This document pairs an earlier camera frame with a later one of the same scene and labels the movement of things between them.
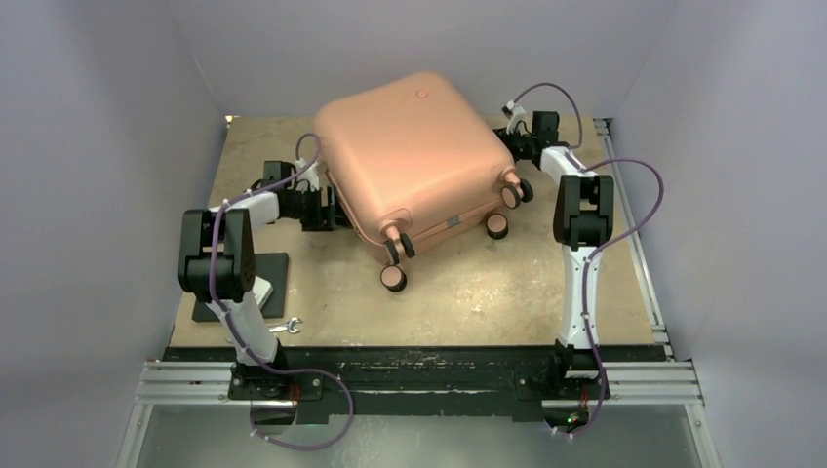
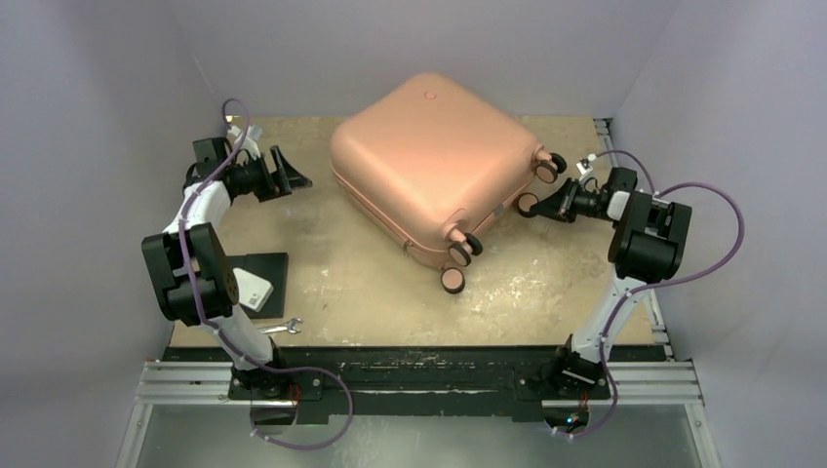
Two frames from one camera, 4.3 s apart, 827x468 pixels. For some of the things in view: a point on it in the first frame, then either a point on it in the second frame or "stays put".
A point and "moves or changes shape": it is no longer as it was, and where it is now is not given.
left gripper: (328, 217) -> (287, 177)
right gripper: (506, 136) -> (561, 205)
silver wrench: (288, 326) stays put
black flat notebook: (272, 267) stays put
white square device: (262, 290) stays put
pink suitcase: (413, 159) moves or changes shape
